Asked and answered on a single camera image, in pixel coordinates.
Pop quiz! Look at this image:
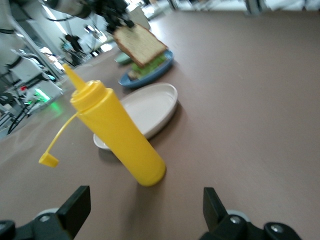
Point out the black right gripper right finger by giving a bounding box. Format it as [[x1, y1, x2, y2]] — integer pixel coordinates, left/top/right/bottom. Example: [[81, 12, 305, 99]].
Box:
[[198, 187, 266, 240]]

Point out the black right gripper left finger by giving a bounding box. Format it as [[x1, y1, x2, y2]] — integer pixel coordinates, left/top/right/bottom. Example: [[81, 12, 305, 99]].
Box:
[[14, 185, 91, 240]]

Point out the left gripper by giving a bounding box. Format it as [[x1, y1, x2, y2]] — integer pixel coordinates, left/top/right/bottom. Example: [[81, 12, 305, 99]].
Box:
[[94, 0, 136, 35]]

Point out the brown bread slice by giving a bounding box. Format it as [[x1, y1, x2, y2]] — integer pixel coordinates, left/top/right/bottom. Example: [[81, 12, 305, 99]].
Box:
[[127, 69, 141, 80], [112, 23, 168, 68]]

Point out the green lettuce leaf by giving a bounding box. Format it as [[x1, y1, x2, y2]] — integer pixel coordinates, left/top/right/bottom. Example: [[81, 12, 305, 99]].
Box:
[[131, 52, 168, 79]]

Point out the yellow mustard squeeze bottle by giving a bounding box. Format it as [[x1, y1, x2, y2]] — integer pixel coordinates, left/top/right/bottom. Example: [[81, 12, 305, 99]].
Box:
[[38, 63, 167, 188]]

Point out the light green round plate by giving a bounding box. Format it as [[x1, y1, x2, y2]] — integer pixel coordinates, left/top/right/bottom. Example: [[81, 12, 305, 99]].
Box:
[[114, 51, 134, 66]]

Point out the blue round plate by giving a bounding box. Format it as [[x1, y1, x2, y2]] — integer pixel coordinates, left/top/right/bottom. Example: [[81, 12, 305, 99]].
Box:
[[117, 49, 175, 90]]

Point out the beige round plate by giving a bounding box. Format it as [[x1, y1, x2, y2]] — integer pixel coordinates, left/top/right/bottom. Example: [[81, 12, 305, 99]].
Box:
[[93, 82, 179, 150]]

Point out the beige metal toaster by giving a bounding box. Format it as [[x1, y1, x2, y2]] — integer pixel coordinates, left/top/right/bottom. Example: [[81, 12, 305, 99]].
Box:
[[128, 6, 151, 30]]

